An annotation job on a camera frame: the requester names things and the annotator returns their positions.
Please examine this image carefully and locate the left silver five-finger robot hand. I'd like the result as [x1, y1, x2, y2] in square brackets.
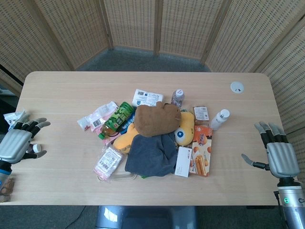
[0, 118, 51, 164]

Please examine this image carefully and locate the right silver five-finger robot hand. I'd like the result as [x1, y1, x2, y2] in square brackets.
[241, 121, 300, 178]

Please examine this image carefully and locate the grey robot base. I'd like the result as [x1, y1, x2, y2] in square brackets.
[94, 205, 199, 229]

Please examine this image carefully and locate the crinkled clear plastic bag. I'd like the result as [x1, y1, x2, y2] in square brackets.
[3, 108, 32, 131]

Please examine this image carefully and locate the bag of brown cookies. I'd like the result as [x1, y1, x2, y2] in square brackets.
[0, 176, 16, 204]

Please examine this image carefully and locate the pink white snack packet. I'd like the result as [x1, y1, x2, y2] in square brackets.
[76, 101, 119, 132]

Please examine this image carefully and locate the pink snack bag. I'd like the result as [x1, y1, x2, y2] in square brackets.
[92, 146, 125, 182]

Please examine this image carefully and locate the small bottle with white cap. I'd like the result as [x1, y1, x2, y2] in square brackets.
[26, 143, 41, 154]

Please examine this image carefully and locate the white plastic bottle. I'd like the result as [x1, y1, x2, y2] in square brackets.
[209, 109, 231, 131]

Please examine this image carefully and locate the orange snack box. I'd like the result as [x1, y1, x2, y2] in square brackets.
[189, 125, 213, 177]

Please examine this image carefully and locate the white round table grommet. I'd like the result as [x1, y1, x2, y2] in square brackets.
[230, 81, 245, 94]

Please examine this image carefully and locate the packaged bread with label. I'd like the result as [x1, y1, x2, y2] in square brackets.
[192, 105, 211, 127]

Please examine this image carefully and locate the white flat box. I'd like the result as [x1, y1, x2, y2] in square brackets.
[174, 146, 193, 178]

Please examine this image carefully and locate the yellow plush toy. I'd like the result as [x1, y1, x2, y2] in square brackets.
[112, 110, 195, 154]

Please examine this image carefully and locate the green tea bottle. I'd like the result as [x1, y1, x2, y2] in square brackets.
[98, 102, 135, 140]

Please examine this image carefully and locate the clear plastic container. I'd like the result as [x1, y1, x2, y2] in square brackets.
[96, 170, 139, 184]

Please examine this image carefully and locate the blue snack package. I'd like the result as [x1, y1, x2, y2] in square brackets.
[118, 112, 137, 135]

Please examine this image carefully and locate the clear bottle with pink label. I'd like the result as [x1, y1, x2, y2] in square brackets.
[171, 88, 186, 108]

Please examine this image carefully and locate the grey cloth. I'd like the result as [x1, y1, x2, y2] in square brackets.
[124, 132, 179, 177]

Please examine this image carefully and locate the brown plush toy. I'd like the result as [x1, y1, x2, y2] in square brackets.
[134, 101, 183, 138]

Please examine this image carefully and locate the white tissue pack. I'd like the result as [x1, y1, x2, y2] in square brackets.
[132, 88, 165, 107]

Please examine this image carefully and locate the bamboo folding screen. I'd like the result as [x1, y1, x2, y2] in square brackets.
[0, 0, 305, 184]

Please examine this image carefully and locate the black floor cable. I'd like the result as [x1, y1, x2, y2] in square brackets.
[70, 205, 87, 223]

